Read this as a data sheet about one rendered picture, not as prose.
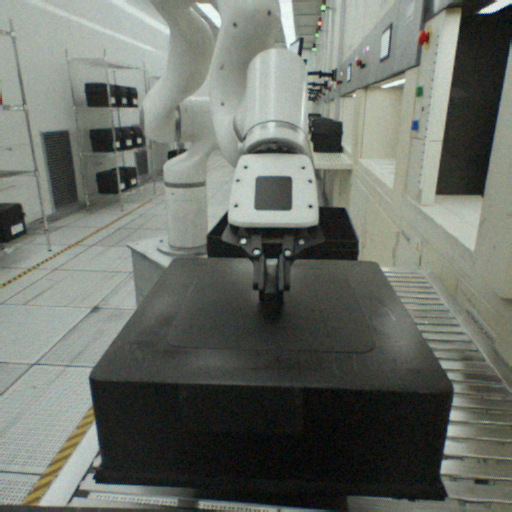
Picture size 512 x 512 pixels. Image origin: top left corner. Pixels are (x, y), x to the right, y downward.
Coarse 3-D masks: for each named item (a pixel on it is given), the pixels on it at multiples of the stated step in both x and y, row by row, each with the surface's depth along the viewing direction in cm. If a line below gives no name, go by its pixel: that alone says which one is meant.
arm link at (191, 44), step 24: (168, 0) 79; (192, 0) 81; (168, 24) 85; (192, 24) 87; (192, 48) 90; (168, 72) 98; (192, 72) 96; (168, 96) 102; (144, 120) 108; (168, 120) 107
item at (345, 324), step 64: (128, 320) 42; (192, 320) 41; (256, 320) 41; (320, 320) 41; (384, 320) 41; (128, 384) 32; (192, 384) 32; (256, 384) 32; (320, 384) 32; (384, 384) 32; (448, 384) 32; (128, 448) 34; (192, 448) 34; (256, 448) 34; (320, 448) 33; (384, 448) 33
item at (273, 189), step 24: (240, 168) 49; (264, 168) 48; (288, 168) 48; (312, 168) 49; (240, 192) 47; (264, 192) 47; (288, 192) 47; (312, 192) 47; (240, 216) 46; (264, 216) 45; (288, 216) 45; (312, 216) 45; (264, 240) 49
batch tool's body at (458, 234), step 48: (432, 0) 122; (480, 0) 104; (432, 48) 122; (480, 48) 130; (432, 96) 119; (480, 96) 135; (432, 144) 123; (480, 144) 139; (432, 192) 127; (480, 192) 144; (432, 240) 114; (480, 240) 72; (480, 288) 83; (480, 384) 82; (480, 480) 83
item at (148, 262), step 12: (156, 240) 131; (132, 252) 127; (144, 252) 120; (156, 252) 120; (132, 264) 130; (144, 264) 122; (156, 264) 114; (168, 264) 111; (144, 276) 124; (156, 276) 117; (144, 288) 126
